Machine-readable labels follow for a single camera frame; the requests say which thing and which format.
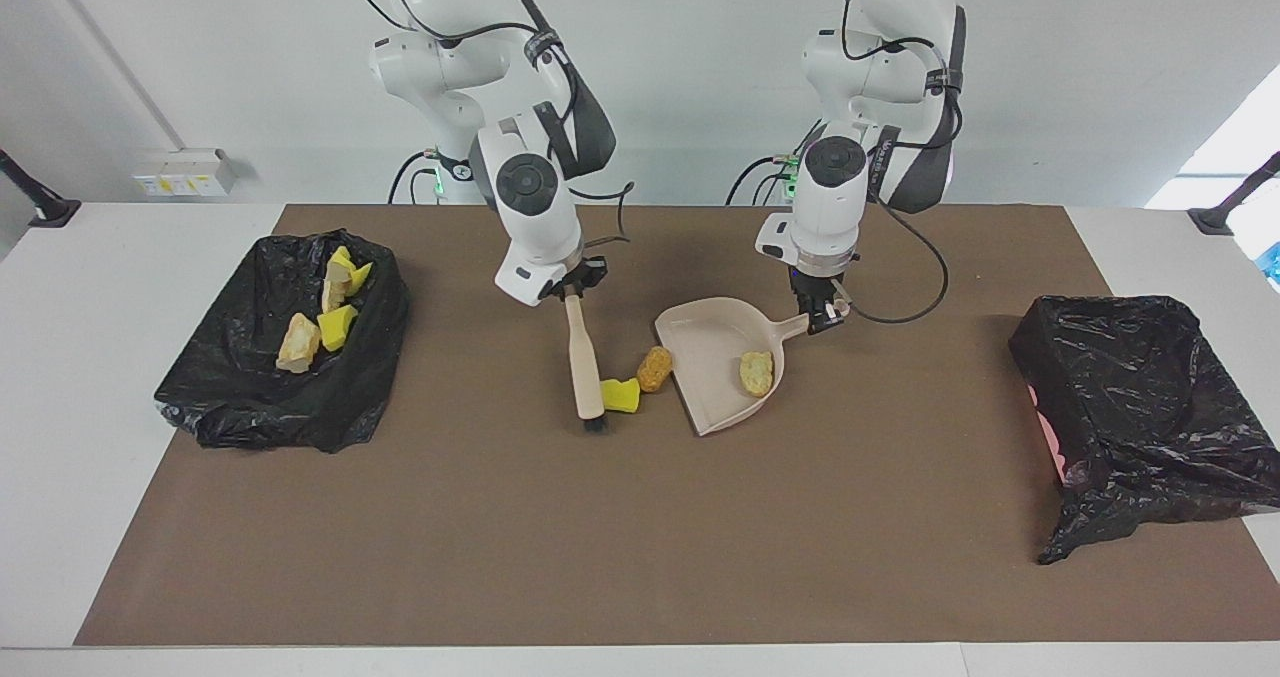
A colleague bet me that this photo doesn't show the beige hand brush black bristles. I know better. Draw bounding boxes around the beige hand brush black bristles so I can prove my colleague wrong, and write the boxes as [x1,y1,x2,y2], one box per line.
[563,292,609,433]

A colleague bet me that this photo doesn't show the striped croissant bread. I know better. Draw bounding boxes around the striped croissant bread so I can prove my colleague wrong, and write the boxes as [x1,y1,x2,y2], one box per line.
[739,350,776,399]

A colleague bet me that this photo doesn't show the brown bread roll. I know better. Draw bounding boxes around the brown bread roll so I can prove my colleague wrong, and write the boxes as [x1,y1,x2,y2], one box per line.
[637,346,674,394]

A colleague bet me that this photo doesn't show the beige plastic dustpan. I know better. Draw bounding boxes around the beige plastic dustpan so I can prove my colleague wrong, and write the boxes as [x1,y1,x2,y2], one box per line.
[654,297,811,437]

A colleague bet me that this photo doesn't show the beige foam chunk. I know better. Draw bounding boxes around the beige foam chunk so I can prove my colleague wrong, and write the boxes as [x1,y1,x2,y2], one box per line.
[321,257,353,314]
[276,313,323,374]

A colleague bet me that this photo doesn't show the pink plastic bin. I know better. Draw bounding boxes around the pink plastic bin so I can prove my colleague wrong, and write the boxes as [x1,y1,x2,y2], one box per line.
[1030,382,1069,488]

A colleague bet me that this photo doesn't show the black bag lining pink bin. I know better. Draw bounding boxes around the black bag lining pink bin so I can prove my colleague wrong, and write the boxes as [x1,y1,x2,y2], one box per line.
[1008,295,1280,566]

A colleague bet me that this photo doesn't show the brown table mat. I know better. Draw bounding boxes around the brown table mat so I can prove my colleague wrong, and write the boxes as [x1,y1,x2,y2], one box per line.
[75,204,1280,648]

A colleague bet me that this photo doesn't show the right black garbage bag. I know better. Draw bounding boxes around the right black garbage bag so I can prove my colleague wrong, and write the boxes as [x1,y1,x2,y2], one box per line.
[154,228,411,455]

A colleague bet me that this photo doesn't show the black clamp stand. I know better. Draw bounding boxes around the black clamp stand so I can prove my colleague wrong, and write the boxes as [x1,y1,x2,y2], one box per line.
[1188,152,1280,236]
[0,149,81,229]

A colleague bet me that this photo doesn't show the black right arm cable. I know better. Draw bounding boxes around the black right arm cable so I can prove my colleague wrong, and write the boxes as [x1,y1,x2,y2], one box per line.
[340,0,636,250]

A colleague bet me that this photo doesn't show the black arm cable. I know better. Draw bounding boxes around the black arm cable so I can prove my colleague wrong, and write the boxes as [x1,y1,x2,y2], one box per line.
[340,0,636,250]
[840,0,949,325]

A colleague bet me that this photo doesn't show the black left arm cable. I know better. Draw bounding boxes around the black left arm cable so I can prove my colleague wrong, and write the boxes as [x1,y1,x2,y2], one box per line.
[840,0,949,325]

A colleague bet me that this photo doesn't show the black base power cable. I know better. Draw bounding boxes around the black base power cable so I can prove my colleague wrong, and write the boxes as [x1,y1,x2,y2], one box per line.
[728,155,801,205]
[388,152,441,205]

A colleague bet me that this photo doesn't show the white wall socket box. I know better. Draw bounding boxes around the white wall socket box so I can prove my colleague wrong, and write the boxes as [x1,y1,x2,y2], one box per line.
[133,149,237,198]

